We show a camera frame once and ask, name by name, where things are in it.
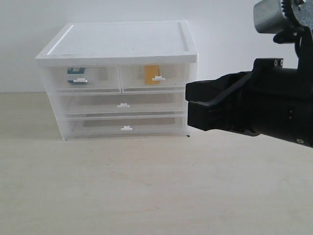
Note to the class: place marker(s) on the clear bottom wide drawer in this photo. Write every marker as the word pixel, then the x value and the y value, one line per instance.
pixel 124 125

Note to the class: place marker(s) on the yellow rectangular block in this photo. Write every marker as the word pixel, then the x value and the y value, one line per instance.
pixel 151 71

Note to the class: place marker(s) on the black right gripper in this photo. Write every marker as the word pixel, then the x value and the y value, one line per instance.
pixel 278 102

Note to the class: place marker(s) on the clear wide drawer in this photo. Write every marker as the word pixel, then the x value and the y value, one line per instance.
pixel 74 105
pixel 124 125

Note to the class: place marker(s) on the white plastic drawer cabinet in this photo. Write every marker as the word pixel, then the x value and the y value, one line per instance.
pixel 104 44

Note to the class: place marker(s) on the clear middle wide drawer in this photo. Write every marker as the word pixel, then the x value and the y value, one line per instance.
pixel 74 105

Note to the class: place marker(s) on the white medicine bottle teal label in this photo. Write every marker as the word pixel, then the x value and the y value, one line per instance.
pixel 76 75

